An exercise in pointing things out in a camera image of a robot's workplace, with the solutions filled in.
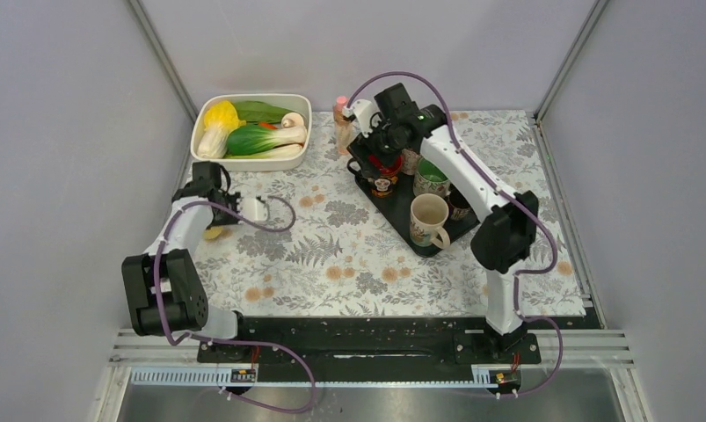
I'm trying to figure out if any white mushroom toy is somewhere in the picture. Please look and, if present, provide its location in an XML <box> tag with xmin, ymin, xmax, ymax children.
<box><xmin>280</xmin><ymin>112</ymin><xmax>305</xmax><ymax>128</ymax></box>

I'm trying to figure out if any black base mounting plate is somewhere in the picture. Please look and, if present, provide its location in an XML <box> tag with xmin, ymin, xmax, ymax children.
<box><xmin>197</xmin><ymin>316</ymin><xmax>542</xmax><ymax>380</ymax></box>

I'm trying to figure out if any black serving tray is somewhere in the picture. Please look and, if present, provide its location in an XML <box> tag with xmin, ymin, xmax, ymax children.
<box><xmin>348</xmin><ymin>169</ymin><xmax>479</xmax><ymax>258</ymax></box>

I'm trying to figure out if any white napa cabbage toy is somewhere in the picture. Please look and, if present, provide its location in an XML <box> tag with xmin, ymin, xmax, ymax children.
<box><xmin>196</xmin><ymin>100</ymin><xmax>245</xmax><ymax>159</ymax></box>

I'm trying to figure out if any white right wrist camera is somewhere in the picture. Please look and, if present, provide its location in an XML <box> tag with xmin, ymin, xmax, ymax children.
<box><xmin>343</xmin><ymin>99</ymin><xmax>377</xmax><ymax>137</ymax></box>

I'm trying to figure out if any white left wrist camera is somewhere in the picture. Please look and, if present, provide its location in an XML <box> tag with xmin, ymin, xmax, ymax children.
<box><xmin>238</xmin><ymin>197</ymin><xmax>269</xmax><ymax>222</ymax></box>

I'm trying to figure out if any cream floral mug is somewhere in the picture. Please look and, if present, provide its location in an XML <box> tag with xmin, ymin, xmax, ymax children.
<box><xmin>409</xmin><ymin>193</ymin><xmax>451</xmax><ymax>250</ymax></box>

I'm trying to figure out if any yellow toy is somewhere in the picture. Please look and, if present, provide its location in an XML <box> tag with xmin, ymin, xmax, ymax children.
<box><xmin>202</xmin><ymin>227</ymin><xmax>223</xmax><ymax>241</ymax></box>

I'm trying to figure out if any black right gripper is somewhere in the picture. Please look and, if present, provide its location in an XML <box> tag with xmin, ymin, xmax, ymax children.
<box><xmin>347</xmin><ymin>113</ymin><xmax>404</xmax><ymax>181</ymax></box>

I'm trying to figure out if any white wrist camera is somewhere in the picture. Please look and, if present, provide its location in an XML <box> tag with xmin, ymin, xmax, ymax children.
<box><xmin>343</xmin><ymin>99</ymin><xmax>377</xmax><ymax>137</ymax></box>
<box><xmin>238</xmin><ymin>197</ymin><xmax>269</xmax><ymax>222</ymax></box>

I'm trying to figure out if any small control board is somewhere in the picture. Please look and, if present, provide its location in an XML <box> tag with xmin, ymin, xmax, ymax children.
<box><xmin>493</xmin><ymin>372</ymin><xmax>520</xmax><ymax>385</ymax></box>
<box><xmin>229</xmin><ymin>368</ymin><xmax>257</xmax><ymax>384</ymax></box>

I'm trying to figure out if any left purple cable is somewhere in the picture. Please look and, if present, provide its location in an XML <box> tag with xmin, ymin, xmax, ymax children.
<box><xmin>151</xmin><ymin>194</ymin><xmax>319</xmax><ymax>416</ymax></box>

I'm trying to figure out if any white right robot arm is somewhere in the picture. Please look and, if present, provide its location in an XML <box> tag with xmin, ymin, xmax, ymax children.
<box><xmin>342</xmin><ymin>84</ymin><xmax>543</xmax><ymax>362</ymax></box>

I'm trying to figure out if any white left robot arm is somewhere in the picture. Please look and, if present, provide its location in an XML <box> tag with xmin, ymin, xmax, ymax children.
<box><xmin>121</xmin><ymin>162</ymin><xmax>253</xmax><ymax>361</ymax></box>

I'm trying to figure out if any red vegetable toy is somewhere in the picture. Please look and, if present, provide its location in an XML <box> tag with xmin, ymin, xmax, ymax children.
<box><xmin>257</xmin><ymin>121</ymin><xmax>278</xmax><ymax>130</ymax></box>

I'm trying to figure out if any white plastic vegetable tub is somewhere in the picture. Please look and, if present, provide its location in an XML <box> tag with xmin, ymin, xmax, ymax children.
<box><xmin>190</xmin><ymin>93</ymin><xmax>312</xmax><ymax>171</ymax></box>

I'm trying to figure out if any left small control board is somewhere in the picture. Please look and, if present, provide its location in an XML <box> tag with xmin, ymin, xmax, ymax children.
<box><xmin>229</xmin><ymin>368</ymin><xmax>257</xmax><ymax>384</ymax></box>

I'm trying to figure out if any purple cable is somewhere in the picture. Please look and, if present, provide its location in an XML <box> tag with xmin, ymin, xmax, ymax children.
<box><xmin>151</xmin><ymin>194</ymin><xmax>319</xmax><ymax>416</ymax></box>
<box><xmin>345</xmin><ymin>70</ymin><xmax>564</xmax><ymax>399</ymax></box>

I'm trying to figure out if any white slotted cable duct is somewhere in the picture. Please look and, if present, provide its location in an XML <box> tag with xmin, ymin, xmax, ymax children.
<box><xmin>129</xmin><ymin>365</ymin><xmax>512</xmax><ymax>389</ymax></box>

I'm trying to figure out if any right small control board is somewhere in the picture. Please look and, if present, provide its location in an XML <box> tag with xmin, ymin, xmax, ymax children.
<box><xmin>493</xmin><ymin>372</ymin><xmax>520</xmax><ymax>385</ymax></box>

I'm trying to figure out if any pink drink bottle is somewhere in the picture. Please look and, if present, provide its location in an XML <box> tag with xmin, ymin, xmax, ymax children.
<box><xmin>332</xmin><ymin>96</ymin><xmax>354</xmax><ymax>155</ymax></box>

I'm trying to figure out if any pink glass mug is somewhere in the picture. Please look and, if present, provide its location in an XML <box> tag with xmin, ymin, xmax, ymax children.
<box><xmin>401</xmin><ymin>149</ymin><xmax>421</xmax><ymax>176</ymax></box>

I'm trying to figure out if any green bok choy toy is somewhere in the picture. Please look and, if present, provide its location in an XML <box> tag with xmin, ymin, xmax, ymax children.
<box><xmin>226</xmin><ymin>126</ymin><xmax>307</xmax><ymax>157</ymax></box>

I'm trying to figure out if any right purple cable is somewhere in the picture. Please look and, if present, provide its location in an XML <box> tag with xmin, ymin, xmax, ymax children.
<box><xmin>345</xmin><ymin>70</ymin><xmax>564</xmax><ymax>399</ymax></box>

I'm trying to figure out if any brown striped small mug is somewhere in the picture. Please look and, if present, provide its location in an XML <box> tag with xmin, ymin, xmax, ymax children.
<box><xmin>447</xmin><ymin>190</ymin><xmax>471</xmax><ymax>222</ymax></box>

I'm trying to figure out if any black mug with tan rim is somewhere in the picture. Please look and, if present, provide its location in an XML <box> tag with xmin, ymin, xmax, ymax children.
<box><xmin>346</xmin><ymin>155</ymin><xmax>404</xmax><ymax>198</ymax></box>

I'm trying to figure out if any aluminium frame rail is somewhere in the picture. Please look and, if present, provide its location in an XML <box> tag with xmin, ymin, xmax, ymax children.
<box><xmin>108</xmin><ymin>329</ymin><xmax>635</xmax><ymax>368</ymax></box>

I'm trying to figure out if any beige upside-down mug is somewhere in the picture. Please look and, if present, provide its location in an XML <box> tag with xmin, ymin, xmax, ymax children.
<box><xmin>412</xmin><ymin>157</ymin><xmax>451</xmax><ymax>198</ymax></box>

